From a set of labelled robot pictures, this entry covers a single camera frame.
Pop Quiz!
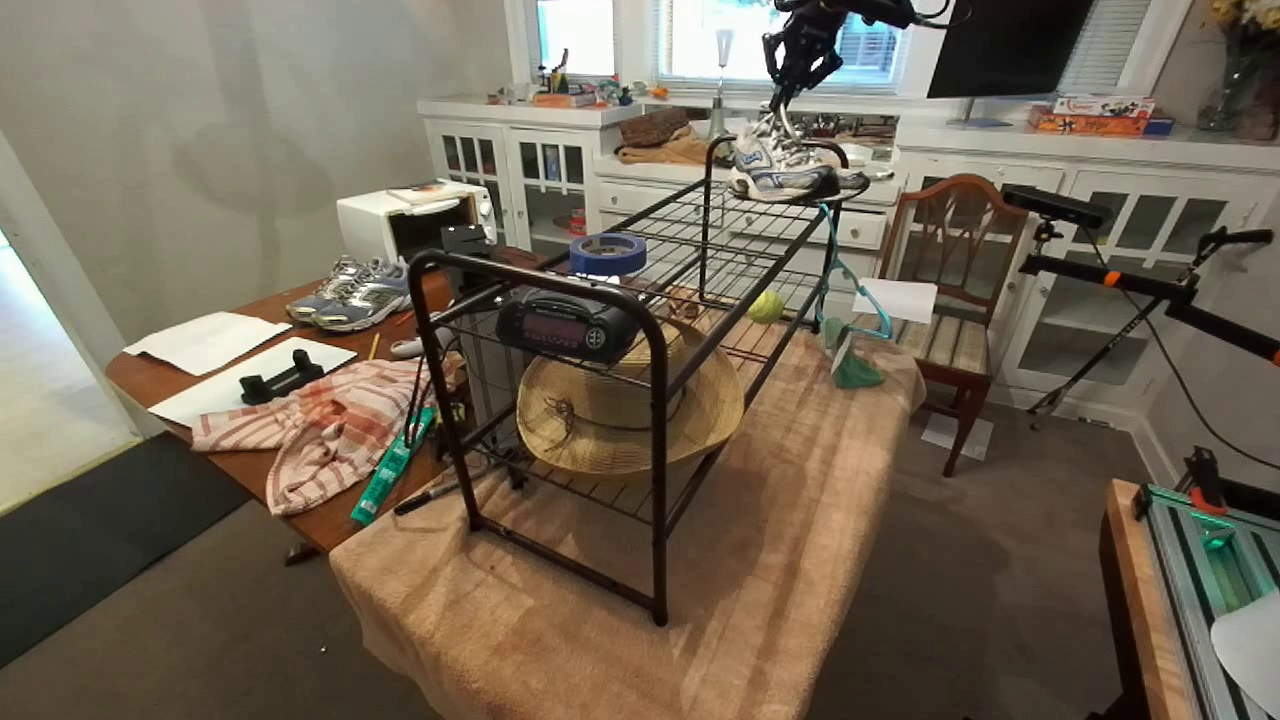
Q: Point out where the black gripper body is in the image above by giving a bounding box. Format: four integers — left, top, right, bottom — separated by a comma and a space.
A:
775, 0, 871, 56

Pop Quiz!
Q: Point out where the black metal shoe rack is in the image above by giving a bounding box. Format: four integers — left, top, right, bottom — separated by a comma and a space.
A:
406, 131, 857, 629

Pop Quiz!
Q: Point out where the clear tall glass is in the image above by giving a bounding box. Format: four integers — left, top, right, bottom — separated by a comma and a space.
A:
707, 25, 741, 137

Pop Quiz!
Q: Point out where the white framed window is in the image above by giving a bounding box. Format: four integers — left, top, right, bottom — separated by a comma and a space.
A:
654, 0, 935, 94
506, 0, 628, 86

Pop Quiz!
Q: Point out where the brown bag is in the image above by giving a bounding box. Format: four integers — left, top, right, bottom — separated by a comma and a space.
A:
613, 105, 695, 152

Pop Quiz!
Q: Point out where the black flat television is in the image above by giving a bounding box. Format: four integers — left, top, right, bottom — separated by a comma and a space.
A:
926, 0, 1096, 102

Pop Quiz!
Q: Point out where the teal plastic clothes hanger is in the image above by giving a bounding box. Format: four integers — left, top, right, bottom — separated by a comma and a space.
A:
810, 198, 901, 392

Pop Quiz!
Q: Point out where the yellow-green tennis ball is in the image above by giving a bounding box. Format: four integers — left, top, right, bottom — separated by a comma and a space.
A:
744, 288, 791, 330

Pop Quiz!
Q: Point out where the white paper sheet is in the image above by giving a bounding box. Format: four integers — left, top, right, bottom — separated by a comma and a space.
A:
150, 332, 361, 431
852, 277, 942, 332
121, 309, 298, 379
918, 413, 996, 463

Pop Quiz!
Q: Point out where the blue tape roll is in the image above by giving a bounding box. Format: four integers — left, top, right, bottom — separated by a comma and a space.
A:
567, 234, 654, 280

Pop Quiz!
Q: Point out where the colourful flat box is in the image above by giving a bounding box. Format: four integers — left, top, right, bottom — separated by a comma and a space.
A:
1028, 94, 1160, 140

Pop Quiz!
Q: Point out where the brown wooden chair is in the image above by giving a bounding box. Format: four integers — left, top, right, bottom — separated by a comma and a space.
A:
878, 171, 1041, 481

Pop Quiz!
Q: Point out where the green cloth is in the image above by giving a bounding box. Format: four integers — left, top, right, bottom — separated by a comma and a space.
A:
828, 337, 894, 398

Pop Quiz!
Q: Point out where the white built-in cabinet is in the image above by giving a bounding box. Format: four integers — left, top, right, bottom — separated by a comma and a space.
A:
414, 94, 1280, 415

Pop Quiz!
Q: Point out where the black clock radio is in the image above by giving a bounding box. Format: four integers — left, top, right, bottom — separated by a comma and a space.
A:
492, 280, 650, 374

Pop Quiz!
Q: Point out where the tan straw hat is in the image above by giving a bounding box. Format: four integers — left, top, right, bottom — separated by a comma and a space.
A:
514, 316, 750, 481

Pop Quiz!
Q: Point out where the white toaster oven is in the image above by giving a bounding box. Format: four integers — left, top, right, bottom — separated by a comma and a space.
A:
331, 175, 501, 270

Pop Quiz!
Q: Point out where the vase with flowers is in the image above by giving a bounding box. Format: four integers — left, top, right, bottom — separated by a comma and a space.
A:
1198, 0, 1280, 146

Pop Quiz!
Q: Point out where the grey blue sneaker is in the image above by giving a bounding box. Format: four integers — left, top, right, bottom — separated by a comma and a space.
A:
284, 258, 376, 332
318, 262, 417, 337

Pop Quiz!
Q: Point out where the orange black clamp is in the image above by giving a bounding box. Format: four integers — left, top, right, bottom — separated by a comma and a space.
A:
1131, 440, 1252, 530

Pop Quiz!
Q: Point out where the red white striped cloth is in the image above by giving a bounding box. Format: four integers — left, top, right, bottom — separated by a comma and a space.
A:
188, 357, 443, 520

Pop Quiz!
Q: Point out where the small black device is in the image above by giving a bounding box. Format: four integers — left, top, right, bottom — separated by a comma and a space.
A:
238, 343, 330, 408

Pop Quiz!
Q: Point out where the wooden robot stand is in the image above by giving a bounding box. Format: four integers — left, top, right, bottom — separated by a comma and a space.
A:
1094, 478, 1213, 720

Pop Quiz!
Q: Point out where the brown wooden table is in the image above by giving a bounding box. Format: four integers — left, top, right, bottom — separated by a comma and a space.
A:
99, 246, 563, 562

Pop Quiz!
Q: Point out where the dark floor mat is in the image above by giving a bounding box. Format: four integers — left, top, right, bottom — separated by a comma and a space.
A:
0, 427, 255, 673

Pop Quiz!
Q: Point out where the black stereo camera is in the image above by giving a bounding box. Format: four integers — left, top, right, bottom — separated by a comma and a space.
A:
1002, 180, 1114, 234

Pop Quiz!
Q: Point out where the black camera boom stand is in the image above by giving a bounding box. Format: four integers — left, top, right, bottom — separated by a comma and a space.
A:
1018, 226, 1280, 415

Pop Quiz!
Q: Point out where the aluminium rail frame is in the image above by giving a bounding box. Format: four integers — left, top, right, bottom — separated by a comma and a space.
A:
1135, 481, 1280, 720

